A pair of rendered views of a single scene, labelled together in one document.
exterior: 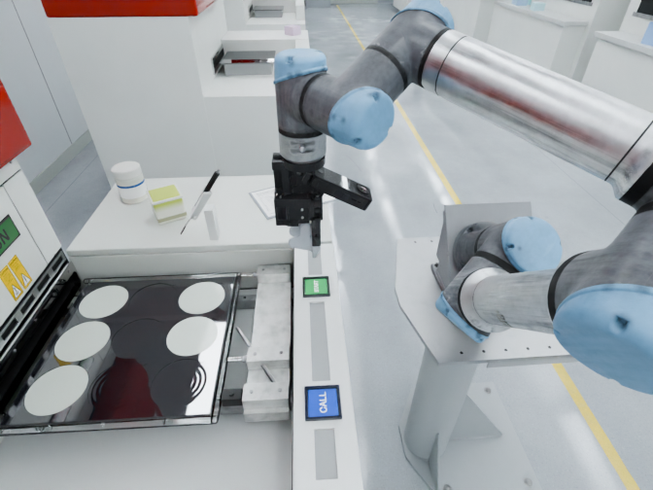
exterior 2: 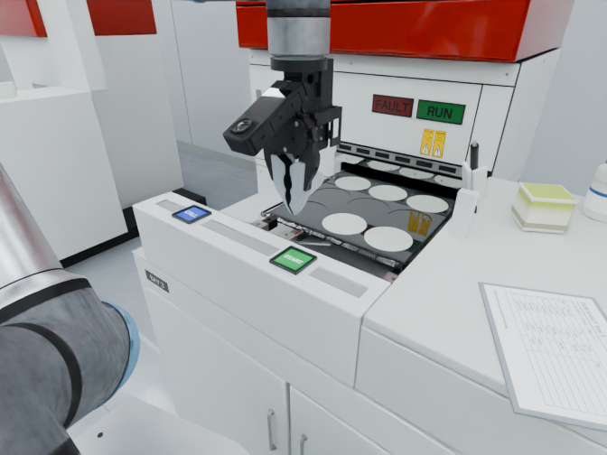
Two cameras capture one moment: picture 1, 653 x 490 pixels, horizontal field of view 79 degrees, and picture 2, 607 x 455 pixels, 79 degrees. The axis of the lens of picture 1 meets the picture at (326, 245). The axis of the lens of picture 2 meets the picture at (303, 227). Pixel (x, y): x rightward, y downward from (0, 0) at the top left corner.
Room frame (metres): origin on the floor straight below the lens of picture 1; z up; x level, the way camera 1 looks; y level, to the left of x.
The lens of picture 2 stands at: (0.93, -0.33, 1.30)
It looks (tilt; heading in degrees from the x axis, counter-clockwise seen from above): 29 degrees down; 131
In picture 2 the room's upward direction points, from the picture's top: straight up
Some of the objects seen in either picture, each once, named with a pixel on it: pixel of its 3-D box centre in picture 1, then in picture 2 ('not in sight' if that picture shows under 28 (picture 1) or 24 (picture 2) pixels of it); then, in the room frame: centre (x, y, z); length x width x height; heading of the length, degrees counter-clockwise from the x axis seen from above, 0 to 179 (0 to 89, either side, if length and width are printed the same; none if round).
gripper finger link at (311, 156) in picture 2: not in sight; (303, 158); (0.62, 0.02, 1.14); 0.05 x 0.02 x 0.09; 2
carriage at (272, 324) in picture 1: (271, 335); not in sight; (0.55, 0.12, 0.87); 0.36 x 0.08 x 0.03; 3
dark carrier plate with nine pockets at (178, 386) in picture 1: (138, 338); (368, 207); (0.51, 0.38, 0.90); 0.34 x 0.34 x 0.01; 3
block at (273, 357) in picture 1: (268, 357); (278, 246); (0.47, 0.11, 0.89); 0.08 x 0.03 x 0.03; 93
